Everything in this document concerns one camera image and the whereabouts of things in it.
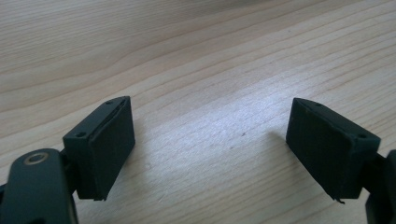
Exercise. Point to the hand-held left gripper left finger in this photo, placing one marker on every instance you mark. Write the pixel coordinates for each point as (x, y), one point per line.
(106, 149)

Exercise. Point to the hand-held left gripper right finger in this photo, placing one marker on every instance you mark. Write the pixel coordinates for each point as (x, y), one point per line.
(327, 149)

